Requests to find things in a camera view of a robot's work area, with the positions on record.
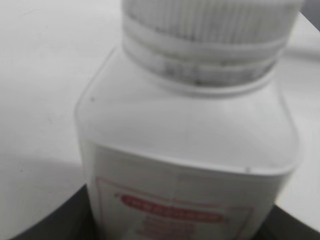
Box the white yili changqing yogurt bottle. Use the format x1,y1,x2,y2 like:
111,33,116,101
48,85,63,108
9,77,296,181
74,48,300,240

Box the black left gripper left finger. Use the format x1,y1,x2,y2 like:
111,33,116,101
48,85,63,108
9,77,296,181
12,186,97,240

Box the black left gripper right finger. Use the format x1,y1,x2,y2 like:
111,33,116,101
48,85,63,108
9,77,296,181
262,206,320,240

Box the white ribbed bottle cap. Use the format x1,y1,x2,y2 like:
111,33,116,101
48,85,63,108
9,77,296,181
121,0,301,66

